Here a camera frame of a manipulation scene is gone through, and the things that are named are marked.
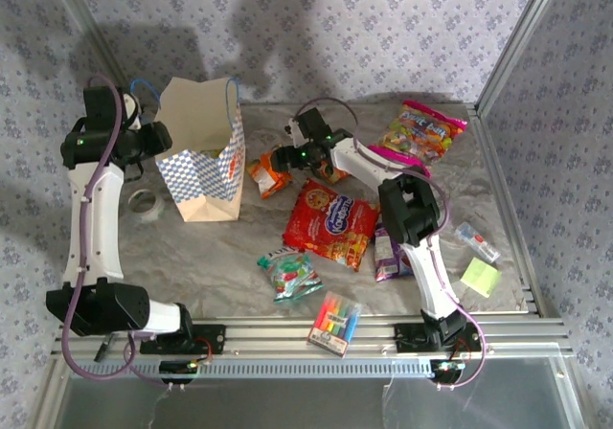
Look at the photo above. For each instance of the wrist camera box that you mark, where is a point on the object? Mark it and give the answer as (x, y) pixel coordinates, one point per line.
(293, 132)
(131, 110)

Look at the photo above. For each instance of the aluminium side rail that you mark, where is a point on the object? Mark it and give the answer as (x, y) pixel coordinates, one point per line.
(504, 199)

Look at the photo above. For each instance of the green sticky notes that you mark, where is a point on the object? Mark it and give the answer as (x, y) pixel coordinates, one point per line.
(480, 277)

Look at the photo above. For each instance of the pink-edged fruit candy bag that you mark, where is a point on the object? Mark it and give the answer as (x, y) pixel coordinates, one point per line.
(421, 132)

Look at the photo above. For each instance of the aluminium frame post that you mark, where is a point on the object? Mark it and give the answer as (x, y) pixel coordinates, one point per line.
(99, 41)
(519, 41)

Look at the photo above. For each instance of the blue checkered paper bag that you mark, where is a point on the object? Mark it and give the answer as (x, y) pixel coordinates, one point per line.
(206, 194)

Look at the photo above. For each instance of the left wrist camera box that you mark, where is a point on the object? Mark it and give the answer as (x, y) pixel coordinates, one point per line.
(131, 110)

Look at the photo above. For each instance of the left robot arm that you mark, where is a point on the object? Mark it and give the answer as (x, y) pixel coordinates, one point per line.
(96, 218)

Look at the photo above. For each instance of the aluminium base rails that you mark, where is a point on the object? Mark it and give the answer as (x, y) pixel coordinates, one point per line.
(306, 338)

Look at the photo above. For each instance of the large red cookie bag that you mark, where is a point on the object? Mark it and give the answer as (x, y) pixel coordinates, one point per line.
(333, 223)

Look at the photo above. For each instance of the pack of coloured markers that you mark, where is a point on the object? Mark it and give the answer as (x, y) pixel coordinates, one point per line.
(335, 323)

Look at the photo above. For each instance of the grey metal sheet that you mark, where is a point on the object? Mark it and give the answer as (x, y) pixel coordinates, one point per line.
(306, 405)

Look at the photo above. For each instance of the orange fruit candy packet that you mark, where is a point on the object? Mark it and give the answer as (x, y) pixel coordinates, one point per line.
(335, 176)

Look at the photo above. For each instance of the black marker pen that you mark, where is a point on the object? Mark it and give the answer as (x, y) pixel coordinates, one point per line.
(104, 345)

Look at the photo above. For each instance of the small clear tube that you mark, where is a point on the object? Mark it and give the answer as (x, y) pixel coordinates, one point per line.
(476, 241)

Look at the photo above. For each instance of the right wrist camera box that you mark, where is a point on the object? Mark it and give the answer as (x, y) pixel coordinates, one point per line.
(293, 132)

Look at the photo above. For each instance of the clear tape roll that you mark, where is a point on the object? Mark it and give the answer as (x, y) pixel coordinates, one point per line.
(143, 205)

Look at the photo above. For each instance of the teal mint candy bag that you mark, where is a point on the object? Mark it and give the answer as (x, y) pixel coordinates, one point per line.
(289, 273)

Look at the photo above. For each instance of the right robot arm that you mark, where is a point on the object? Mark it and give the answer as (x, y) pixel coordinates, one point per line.
(431, 271)

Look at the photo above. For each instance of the purple snack bag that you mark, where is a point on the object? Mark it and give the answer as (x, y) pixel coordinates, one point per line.
(387, 261)

